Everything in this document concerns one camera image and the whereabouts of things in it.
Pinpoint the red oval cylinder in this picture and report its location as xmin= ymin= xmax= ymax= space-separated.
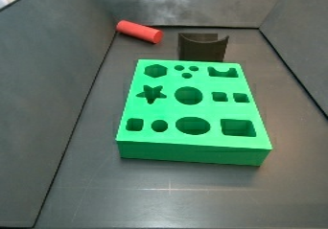
xmin=117 ymin=20 xmax=164 ymax=44

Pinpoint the green foam shape board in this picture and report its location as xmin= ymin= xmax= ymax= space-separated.
xmin=115 ymin=59 xmax=272 ymax=166

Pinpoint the black curved cradle fixture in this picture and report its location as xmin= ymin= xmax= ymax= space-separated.
xmin=178 ymin=33 xmax=229 ymax=62

